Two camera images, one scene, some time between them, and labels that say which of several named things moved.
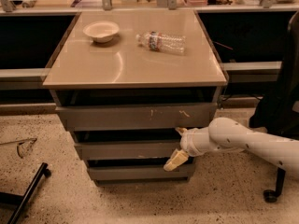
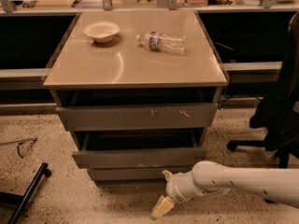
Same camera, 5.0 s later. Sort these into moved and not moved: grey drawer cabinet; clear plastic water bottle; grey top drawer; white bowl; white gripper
Moved: white gripper
Not moved: grey top drawer; clear plastic water bottle; grey drawer cabinet; white bowl
